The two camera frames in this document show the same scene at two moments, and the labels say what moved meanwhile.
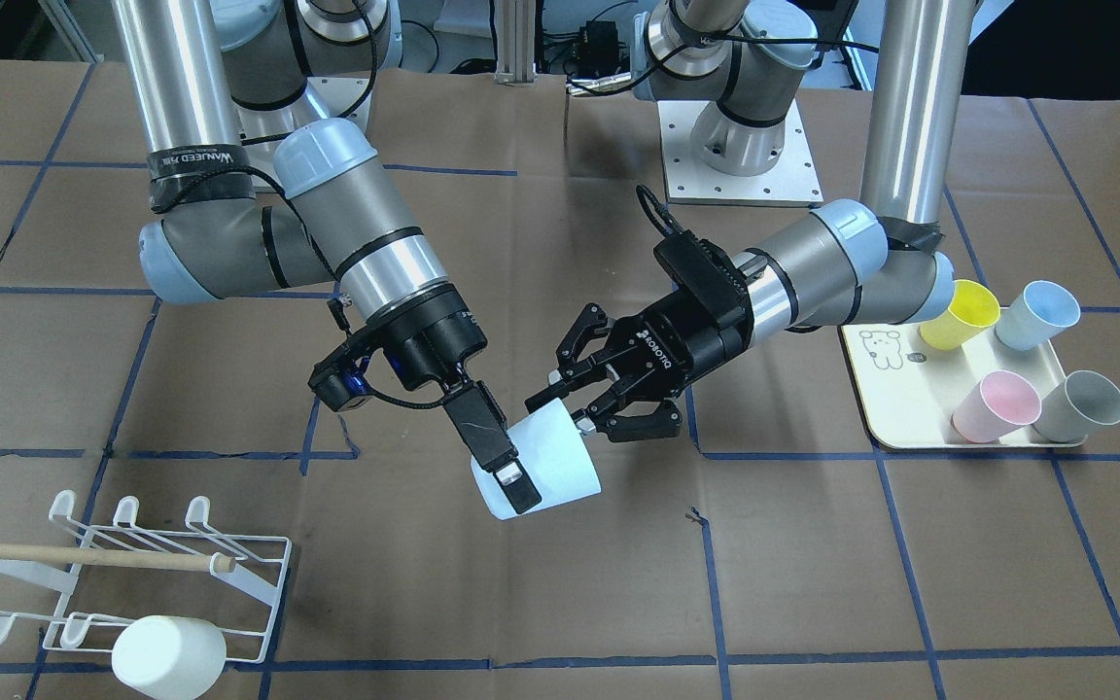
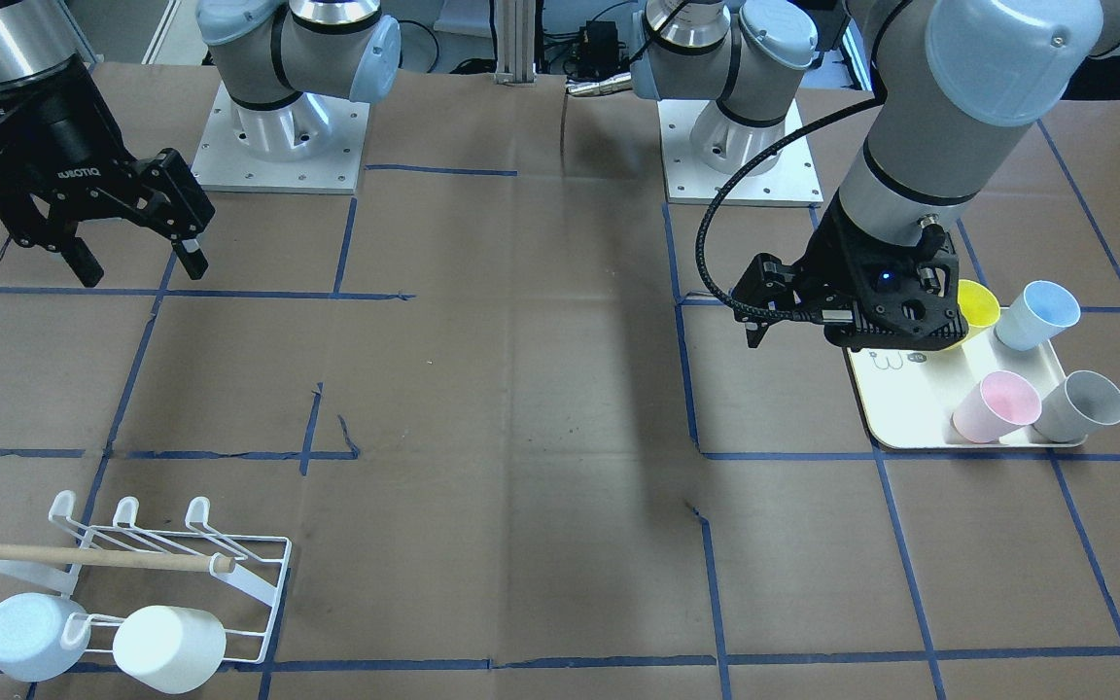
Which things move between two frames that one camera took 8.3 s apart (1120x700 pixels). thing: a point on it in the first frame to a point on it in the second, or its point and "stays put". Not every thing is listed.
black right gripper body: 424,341 to 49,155
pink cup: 1001,402 stays put
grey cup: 1079,403 stays put
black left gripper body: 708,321 to 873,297
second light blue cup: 1035,315 stays put
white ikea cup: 168,657 stays put
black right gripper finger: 478,415 to 172,199
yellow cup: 971,308 stays put
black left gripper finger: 658,422 to 766,292
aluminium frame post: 515,42 stays put
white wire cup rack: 122,574 stays put
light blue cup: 555,457 to 33,637
